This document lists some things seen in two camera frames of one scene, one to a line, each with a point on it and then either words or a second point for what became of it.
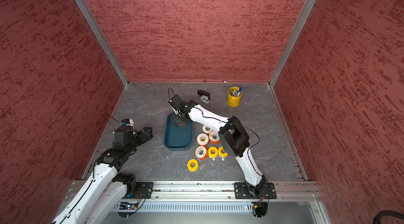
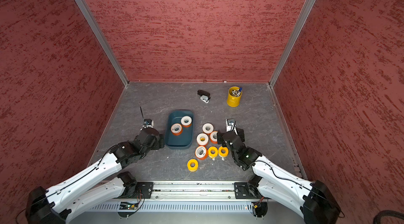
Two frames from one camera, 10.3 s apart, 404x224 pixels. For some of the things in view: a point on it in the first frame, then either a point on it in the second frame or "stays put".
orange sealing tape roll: [207, 129] stays put
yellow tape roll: [212, 152] stays put
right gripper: [177, 119] to [220, 139]
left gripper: [143, 139] to [159, 142]
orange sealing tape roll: [202, 139] stays put
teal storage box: [178, 138] stays put
